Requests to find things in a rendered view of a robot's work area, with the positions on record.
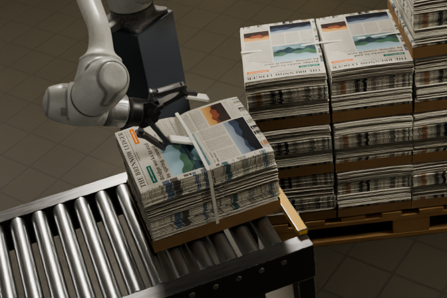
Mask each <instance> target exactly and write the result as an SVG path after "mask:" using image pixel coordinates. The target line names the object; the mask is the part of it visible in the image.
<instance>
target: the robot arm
mask: <svg viewBox="0 0 447 298"><path fill-rule="evenodd" d="M107 1H108V5H109V8H110V13H109V14H108V15H106V13H105V11H104V7H103V5H102V2H101V0H76V2H77V4H78V7H79V9H80V11H81V13H82V16H83V19H84V21H85V23H86V26H87V29H88V49H87V52H86V53H85V54H84V55H83V56H81V57H80V59H79V63H78V69H77V72H76V76H75V78H74V82H70V83H61V84H56V85H53V86H49V87H48V88H47V90H46V92H45V95H44V98H43V111H44V113H45V116H46V117H47V118H49V119H51V120H53V121H55V122H58V123H61V124H66V125H71V126H82V127H93V126H110V127H117V128H122V127H123V126H124V125H125V126H135V127H137V126H139V127H138V129H136V130H135V133H136V135H137V137H138V138H143V139H145V140H147V141H148V142H149V143H151V144H153V145H155V146H156V147H157V148H159V149H161V150H162V151H165V149H166V147H167V146H168V145H174V146H179V145H180V144H190V145H193V143H192V141H191V140H190V137H186V136H175V135H168V138H167V136H165V134H164V133H163V132H162V131H161V130H160V129H159V127H158V126H157V125H156V124H155V123H156V122H157V121H158V118H159V116H160V113H161V110H162V109H164V108H165V106H168V105H169V104H171V103H173V102H175V101H177V100H179V99H181V98H182V97H185V99H190V100H199V101H205V102H209V101H210V99H209V98H208V96H207V95H206V94H200V93H197V91H196V90H191V89H187V86H186V85H185V83H184V81H181V82H177V83H174V84H170V85H167V86H163V87H160V88H149V89H148V92H149V95H148V98H147V99H141V98H134V97H128V96H127V95H126V92H127V90H128V87H129V82H130V77H129V73H128V70H127V68H126V67H125V66H124V64H123V63H122V59H121V58H120V57H119V56H118V55H117V54H116V53H115V52H114V47H113V42H112V34H111V33H113V32H115V31H118V30H120V29H121V30H124V31H128V32H131V33H132V34H134V35H136V34H139V33H141V31H142V30H143V29H144V28H145V27H147V26H148V25H149V24H151V23H152V22H153V21H155V20H156V19H157V18H159V17H160V16H162V15H164V14H166V13H167V12H168V9H167V7H163V6H157V5H154V3H153V0H107ZM165 95H167V96H165ZM161 96H165V97H163V98H159V99H157V100H155V101H153V99H154V98H157V97H161ZM158 104H160V105H159V106H158ZM148 126H150V127H151V128H152V129H153V131H155V133H157V135H158V136H159V137H160V138H161V140H162V142H161V141H159V140H158V139H157V138H155V137H153V136H152V135H150V134H149V133H147V132H146V131H145V130H144V129H143V128H146V127H148Z"/></svg>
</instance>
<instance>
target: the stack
mask: <svg viewBox="0 0 447 298"><path fill-rule="evenodd" d="M316 24H317V29H316V26H315V21H314V19H305V20H298V21H288V22H282V23H272V24H266V25H257V26H252V27H244V28H240V29H241V30H240V37H241V55H242V56H241V59H242V64H243V77H244V85H245V93H246V96H247V107H248V111H249V115H250V116H251V117H252V119H253V120H254V122H265V121H271V120H281V119H286V118H297V117H302V116H313V115H320V114H329V104H330V107H331V112H332V113H334V112H343V111H348V110H358V109H364V108H374V107H380V106H391V105H397V104H408V103H412V99H413V101H414V103H417V102H428V101H433V100H444V99H447V54H445V55H436V56H431V57H422V58H417V59H412V57H411V55H410V53H409V51H408V49H407V47H406V45H405V43H404V40H403V38H402V36H401V34H400V32H399V30H398V28H397V26H396V23H395V22H394V19H393V18H392V15H391V14H390V11H389V10H388V9H385V10H376V11H365V12H360V13H350V14H345V15H336V16H331V17H324V18H320V19H316ZM317 34H318V35H317ZM332 119H333V117H332V118H331V123H327V124H316V125H310V126H300V127H294V128H284V129H278V130H267V131H261V132H262V134H263V135H264V136H265V138H266V139H267V141H268V142H269V144H270V146H271V147H272V149H273V151H274V152H273V154H274V159H275V163H276V164H277V169H278V170H284V169H290V168H300V167H305V166H315V165H321V164H332V163H333V158H334V162H335V164H338V163H344V162H354V161H359V160H369V159H375V158H386V157H392V156H404V155H410V154H411V151H412V153H413V154H421V153H427V152H437V151H443V150H447V109H441V110H431V111H426V112H415V113H414V111H413V109H412V112H410V113H404V114H394V115H388V116H378V117H372V118H362V119H356V120H347V121H341V122H333V121H332ZM332 153H333V154H332ZM412 161H413V155H412ZM335 170H336V167H335V166H334V172H328V173H322V174H312V175H306V176H297V177H291V178H282V179H279V180H278V184H279V186H280V187H281V189H282V190H283V192H284V193H285V195H286V196H287V198H288V199H289V201H290V202H291V204H292V205H293V207H294V208H295V210H296V211H297V213H299V214H303V213H310V212H323V211H330V210H335V207H337V209H338V210H340V209H346V208H355V207H361V206H371V205H377V204H389V203H395V202H405V201H410V200H422V199H428V198H441V197H447V159H445V160H434V161H427V162H417V163H409V164H399V165H393V166H383V167H377V168H366V169H360V170H349V171H344V172H336V171H335ZM446 214H447V206H443V205H441V206H430V207H424V208H417V209H416V210H410V209H405V210H394V211H389V212H379V213H373V214H363V215H357V216H347V217H341V218H339V217H338V214H337V217H336V218H329V219H321V220H310V221H304V223H305V225H306V226H307V228H308V230H313V229H325V228H330V227H342V226H348V225H359V224H370V223H376V222H387V221H392V229H390V230H383V231H372V232H366V233H354V234H349V235H337V236H331V237H320V238H313V239H310V240H311V241H312V243H313V245H314V247H319V246H324V245H336V244H342V243H353V242H360V241H371V240H377V239H388V238H395V237H406V236H412V235H424V234H429V233H441V232H447V223H442V224H436V225H430V216H440V215H446Z"/></svg>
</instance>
